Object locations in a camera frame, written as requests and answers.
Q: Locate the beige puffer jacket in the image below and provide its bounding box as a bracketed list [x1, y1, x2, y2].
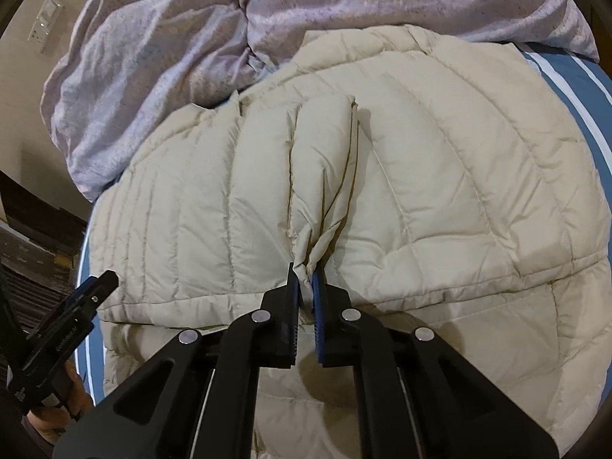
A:
[88, 26, 611, 451]

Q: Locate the person left hand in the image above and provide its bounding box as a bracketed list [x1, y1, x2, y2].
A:
[26, 360, 94, 446]

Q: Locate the dark bedside cabinet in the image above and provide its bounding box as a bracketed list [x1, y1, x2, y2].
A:
[0, 169, 93, 378]

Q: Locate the blue white striped bedsheet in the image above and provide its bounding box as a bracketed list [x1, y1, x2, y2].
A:
[74, 44, 611, 403]

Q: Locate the lilac floral duvet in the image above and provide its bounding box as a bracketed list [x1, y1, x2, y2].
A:
[41, 0, 599, 200]

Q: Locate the white wall switch panel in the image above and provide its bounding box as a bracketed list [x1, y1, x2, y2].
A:
[28, 0, 63, 53]

